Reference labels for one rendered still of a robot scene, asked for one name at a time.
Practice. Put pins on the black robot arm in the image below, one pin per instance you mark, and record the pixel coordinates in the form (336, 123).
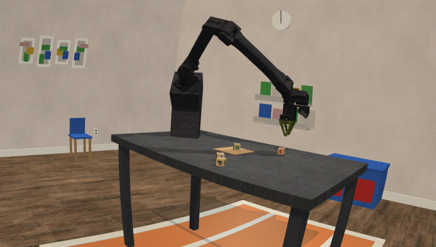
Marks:
(229, 33)

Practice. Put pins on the tan letter block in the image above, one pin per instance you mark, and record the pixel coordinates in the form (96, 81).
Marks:
(218, 154)
(220, 161)
(281, 151)
(236, 147)

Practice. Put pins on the tan flat mat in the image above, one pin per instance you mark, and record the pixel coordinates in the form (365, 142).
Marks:
(231, 151)

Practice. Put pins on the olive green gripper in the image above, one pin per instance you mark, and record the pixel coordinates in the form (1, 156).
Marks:
(291, 120)

